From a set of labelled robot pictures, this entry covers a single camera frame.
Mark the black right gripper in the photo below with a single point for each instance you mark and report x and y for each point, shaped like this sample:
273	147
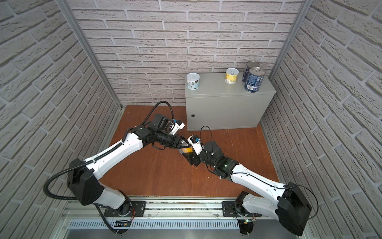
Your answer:
193	158

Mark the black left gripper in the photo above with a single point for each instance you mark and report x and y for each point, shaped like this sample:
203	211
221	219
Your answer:
177	144

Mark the grey label can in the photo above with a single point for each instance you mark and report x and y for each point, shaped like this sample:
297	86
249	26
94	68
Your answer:
193	81

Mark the yellow label can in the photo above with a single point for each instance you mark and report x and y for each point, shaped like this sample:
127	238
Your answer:
231	75

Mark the blue Progresso soup can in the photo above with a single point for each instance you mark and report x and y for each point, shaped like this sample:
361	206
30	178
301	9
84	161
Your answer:
255	78

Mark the red label soup can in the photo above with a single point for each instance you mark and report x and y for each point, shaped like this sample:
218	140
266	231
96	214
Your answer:
249	66

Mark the orange can white lid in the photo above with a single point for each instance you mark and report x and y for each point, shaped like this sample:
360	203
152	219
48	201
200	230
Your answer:
186	148

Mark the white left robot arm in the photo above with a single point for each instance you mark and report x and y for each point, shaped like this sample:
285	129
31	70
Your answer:
84	181

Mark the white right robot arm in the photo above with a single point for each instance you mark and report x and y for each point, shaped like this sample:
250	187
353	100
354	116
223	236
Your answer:
286	203

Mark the grey metal cabinet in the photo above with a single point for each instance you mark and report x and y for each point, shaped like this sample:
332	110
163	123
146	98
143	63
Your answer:
220	105

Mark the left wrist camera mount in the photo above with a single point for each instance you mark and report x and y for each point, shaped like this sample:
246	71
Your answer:
167	125

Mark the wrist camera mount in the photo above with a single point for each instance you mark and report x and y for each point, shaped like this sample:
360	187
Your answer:
211	148
167	125

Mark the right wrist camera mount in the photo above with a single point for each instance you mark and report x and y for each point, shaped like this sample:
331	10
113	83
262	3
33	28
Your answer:
211	148

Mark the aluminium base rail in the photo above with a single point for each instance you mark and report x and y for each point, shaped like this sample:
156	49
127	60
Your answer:
171	213

